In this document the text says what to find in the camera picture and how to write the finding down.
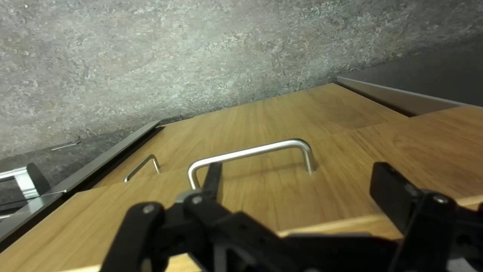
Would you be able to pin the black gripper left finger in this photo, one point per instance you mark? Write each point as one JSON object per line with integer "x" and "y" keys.
{"x": 200, "y": 236}

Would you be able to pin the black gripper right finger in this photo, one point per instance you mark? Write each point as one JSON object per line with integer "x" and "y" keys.
{"x": 431, "y": 232}

